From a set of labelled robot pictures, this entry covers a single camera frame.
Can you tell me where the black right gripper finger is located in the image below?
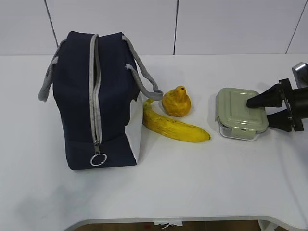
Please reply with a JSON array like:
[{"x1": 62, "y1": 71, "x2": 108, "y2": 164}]
[
  {"x1": 246, "y1": 84, "x2": 282, "y2": 107},
  {"x1": 267, "y1": 109, "x2": 293, "y2": 132}
]

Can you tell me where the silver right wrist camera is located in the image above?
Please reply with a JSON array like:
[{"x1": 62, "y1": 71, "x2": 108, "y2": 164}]
[{"x1": 292, "y1": 62, "x2": 308, "y2": 89}]

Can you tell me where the navy blue lunch bag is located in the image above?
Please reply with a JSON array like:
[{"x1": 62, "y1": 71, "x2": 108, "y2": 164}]
[{"x1": 38, "y1": 31, "x2": 163, "y2": 170}]

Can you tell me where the green lid glass container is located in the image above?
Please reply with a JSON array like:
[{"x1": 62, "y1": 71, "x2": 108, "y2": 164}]
[{"x1": 215, "y1": 88, "x2": 269, "y2": 141}]

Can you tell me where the yellow banana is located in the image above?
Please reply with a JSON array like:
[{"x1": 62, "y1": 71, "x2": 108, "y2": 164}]
[{"x1": 142, "y1": 99, "x2": 211, "y2": 143}]

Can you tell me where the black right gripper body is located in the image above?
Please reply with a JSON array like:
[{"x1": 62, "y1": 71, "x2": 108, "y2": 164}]
[{"x1": 279, "y1": 79, "x2": 308, "y2": 132}]

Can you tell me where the white paper scrap under table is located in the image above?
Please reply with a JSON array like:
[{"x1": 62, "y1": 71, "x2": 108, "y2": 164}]
[{"x1": 154, "y1": 221, "x2": 183, "y2": 229}]

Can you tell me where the yellow pear-shaped fruit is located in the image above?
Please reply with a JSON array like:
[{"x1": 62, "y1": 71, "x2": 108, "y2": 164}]
[{"x1": 162, "y1": 86, "x2": 191, "y2": 117}]

